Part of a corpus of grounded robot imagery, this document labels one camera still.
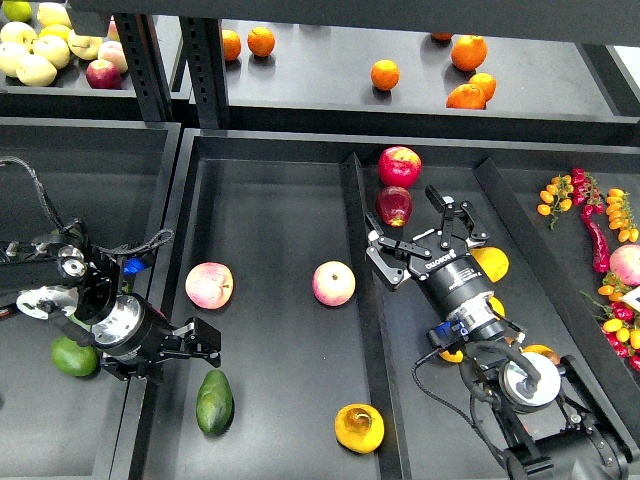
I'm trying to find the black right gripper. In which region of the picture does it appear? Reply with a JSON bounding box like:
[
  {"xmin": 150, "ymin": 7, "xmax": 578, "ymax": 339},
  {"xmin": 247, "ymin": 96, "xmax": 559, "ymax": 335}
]
[{"xmin": 365, "ymin": 185, "xmax": 506, "ymax": 340}]

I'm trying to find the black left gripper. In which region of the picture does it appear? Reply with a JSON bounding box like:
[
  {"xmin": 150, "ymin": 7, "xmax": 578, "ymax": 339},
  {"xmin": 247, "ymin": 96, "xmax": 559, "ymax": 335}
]
[{"xmin": 92, "ymin": 294, "xmax": 221, "ymax": 383}]

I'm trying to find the dark green avocado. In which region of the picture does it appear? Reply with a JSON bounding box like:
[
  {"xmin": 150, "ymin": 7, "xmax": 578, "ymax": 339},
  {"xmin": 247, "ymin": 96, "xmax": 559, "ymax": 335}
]
[{"xmin": 196, "ymin": 369, "xmax": 234, "ymax": 435}]

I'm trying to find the yellow pear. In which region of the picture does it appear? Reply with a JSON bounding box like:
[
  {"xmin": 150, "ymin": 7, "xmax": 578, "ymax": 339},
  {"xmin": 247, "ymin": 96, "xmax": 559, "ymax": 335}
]
[
  {"xmin": 489, "ymin": 296, "xmax": 506, "ymax": 319},
  {"xmin": 439, "ymin": 350, "xmax": 464, "ymax": 364},
  {"xmin": 470, "ymin": 246, "xmax": 510, "ymax": 283},
  {"xmin": 334, "ymin": 403, "xmax": 385, "ymax": 454},
  {"xmin": 522, "ymin": 344, "xmax": 561, "ymax": 366}
]

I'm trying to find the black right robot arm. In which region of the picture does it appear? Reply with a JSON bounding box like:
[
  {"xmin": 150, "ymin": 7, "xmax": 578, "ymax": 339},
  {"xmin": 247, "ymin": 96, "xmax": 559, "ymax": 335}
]
[{"xmin": 366, "ymin": 186, "xmax": 633, "ymax": 479}]

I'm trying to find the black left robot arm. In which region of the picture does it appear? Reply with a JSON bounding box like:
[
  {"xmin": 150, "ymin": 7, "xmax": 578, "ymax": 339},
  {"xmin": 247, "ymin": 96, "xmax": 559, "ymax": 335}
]
[{"xmin": 1, "ymin": 156, "xmax": 221, "ymax": 383}]

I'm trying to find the yellow pear top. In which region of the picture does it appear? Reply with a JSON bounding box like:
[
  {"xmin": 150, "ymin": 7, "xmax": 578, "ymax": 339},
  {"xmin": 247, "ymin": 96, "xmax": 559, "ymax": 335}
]
[{"xmin": 470, "ymin": 246, "xmax": 510, "ymax": 283}]

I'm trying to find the dark red apple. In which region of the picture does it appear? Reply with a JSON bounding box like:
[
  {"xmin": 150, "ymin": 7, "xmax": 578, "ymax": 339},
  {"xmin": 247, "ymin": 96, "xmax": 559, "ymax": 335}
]
[{"xmin": 376, "ymin": 186, "xmax": 413, "ymax": 228}]

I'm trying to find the bright red apple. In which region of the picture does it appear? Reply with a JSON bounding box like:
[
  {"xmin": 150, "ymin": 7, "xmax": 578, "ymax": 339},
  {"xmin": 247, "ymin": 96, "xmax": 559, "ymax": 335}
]
[{"xmin": 377, "ymin": 146, "xmax": 422, "ymax": 189}]

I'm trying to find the pink apple left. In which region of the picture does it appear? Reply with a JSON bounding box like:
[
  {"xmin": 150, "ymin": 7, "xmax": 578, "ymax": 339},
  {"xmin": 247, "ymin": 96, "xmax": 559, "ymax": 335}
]
[{"xmin": 185, "ymin": 262, "xmax": 234, "ymax": 310}]

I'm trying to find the pink apple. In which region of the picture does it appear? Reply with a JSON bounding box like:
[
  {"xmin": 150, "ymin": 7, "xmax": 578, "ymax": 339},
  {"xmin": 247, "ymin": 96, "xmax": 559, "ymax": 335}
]
[
  {"xmin": 185, "ymin": 262, "xmax": 234, "ymax": 310},
  {"xmin": 312, "ymin": 261, "xmax": 356, "ymax": 307}
]

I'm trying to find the pink apple centre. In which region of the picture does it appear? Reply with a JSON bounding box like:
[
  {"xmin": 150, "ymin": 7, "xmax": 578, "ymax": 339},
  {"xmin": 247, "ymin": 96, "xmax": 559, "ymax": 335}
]
[{"xmin": 312, "ymin": 261, "xmax": 356, "ymax": 307}]

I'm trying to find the orange shelf front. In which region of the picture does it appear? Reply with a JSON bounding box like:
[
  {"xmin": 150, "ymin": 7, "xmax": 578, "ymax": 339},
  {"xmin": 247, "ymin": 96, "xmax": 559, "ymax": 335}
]
[{"xmin": 446, "ymin": 83, "xmax": 486, "ymax": 110}]

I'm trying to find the orange shelf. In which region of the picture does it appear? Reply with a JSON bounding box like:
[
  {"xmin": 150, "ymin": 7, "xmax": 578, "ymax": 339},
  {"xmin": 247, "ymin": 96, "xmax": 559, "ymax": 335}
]
[
  {"xmin": 370, "ymin": 59, "xmax": 400, "ymax": 91},
  {"xmin": 446, "ymin": 83, "xmax": 486, "ymax": 110}
]

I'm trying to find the orange cherry tomato bunch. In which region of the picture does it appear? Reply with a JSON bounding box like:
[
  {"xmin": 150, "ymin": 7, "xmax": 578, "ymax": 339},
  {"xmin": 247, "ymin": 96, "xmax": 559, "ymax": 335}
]
[{"xmin": 536, "ymin": 175, "xmax": 574, "ymax": 230}]

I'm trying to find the orange shelf centre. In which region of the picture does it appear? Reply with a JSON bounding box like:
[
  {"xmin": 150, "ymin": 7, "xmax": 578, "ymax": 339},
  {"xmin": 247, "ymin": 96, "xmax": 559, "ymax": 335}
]
[{"xmin": 370, "ymin": 59, "xmax": 400, "ymax": 91}]

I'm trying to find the small orange on shelf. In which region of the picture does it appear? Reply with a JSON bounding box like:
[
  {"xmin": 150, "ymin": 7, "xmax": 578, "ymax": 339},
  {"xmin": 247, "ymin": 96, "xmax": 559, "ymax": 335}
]
[{"xmin": 469, "ymin": 72, "xmax": 497, "ymax": 102}]

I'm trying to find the large orange on shelf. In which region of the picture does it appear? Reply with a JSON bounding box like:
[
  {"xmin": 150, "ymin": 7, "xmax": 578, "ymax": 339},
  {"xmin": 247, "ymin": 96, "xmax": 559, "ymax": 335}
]
[{"xmin": 451, "ymin": 35, "xmax": 488, "ymax": 72}]

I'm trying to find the red cherry tomato bunch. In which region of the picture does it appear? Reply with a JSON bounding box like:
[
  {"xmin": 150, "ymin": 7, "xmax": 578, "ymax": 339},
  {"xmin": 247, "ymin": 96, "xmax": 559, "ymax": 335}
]
[{"xmin": 570, "ymin": 168, "xmax": 605, "ymax": 216}]

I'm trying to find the orange partly hidden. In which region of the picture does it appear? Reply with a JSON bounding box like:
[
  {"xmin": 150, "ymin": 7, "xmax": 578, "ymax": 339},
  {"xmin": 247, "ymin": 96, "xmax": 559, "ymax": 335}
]
[{"xmin": 431, "ymin": 32, "xmax": 453, "ymax": 42}]

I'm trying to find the red chili pepper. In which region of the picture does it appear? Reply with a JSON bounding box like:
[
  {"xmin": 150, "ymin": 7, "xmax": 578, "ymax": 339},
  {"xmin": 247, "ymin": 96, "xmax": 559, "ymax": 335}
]
[{"xmin": 580, "ymin": 204, "xmax": 610, "ymax": 273}]

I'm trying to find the yellow cherry tomato bunch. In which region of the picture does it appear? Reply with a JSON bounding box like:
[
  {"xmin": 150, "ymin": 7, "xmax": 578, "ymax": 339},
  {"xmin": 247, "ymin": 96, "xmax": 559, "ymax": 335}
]
[{"xmin": 605, "ymin": 188, "xmax": 639, "ymax": 243}]

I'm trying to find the pink apple right edge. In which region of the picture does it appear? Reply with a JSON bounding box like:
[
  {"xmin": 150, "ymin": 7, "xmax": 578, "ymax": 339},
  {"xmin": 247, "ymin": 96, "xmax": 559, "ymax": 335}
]
[{"xmin": 610, "ymin": 244, "xmax": 640, "ymax": 286}]

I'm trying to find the mixed cherry tomato bunch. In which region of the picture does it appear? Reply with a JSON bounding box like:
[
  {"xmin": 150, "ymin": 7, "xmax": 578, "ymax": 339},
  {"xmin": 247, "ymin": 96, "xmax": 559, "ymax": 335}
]
[{"xmin": 581, "ymin": 271, "xmax": 639, "ymax": 373}]

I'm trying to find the orange on shelf left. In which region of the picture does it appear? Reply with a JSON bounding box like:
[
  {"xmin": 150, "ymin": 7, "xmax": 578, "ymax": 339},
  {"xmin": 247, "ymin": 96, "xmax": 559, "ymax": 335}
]
[{"xmin": 221, "ymin": 29, "xmax": 242, "ymax": 62}]

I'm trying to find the red apple on shelf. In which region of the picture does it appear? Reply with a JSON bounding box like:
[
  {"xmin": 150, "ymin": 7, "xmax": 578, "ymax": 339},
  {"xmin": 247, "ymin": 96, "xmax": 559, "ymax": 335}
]
[{"xmin": 86, "ymin": 59, "xmax": 122, "ymax": 90}]

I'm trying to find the pale yellow apple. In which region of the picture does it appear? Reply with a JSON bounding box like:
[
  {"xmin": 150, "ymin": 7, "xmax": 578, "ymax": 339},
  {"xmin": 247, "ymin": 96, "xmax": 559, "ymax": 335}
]
[{"xmin": 16, "ymin": 54, "xmax": 57, "ymax": 87}]

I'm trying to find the black shelf post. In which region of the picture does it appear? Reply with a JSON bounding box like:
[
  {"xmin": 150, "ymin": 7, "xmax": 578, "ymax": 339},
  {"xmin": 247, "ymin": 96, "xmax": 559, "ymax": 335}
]
[
  {"xmin": 114, "ymin": 13, "xmax": 171, "ymax": 122},
  {"xmin": 179, "ymin": 16, "xmax": 231, "ymax": 130}
]

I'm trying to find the black shelf post left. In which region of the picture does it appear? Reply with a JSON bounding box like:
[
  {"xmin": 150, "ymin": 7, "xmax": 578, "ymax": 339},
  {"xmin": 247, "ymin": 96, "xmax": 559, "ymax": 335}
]
[{"xmin": 114, "ymin": 13, "xmax": 171, "ymax": 122}]

